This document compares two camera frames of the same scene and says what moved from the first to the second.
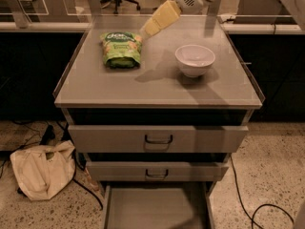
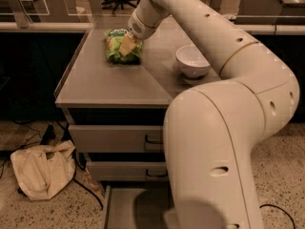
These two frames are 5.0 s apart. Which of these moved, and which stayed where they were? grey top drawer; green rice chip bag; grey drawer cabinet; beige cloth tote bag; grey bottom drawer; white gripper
Moved: green rice chip bag; white gripper
Stayed: beige cloth tote bag; grey top drawer; grey bottom drawer; grey drawer cabinet
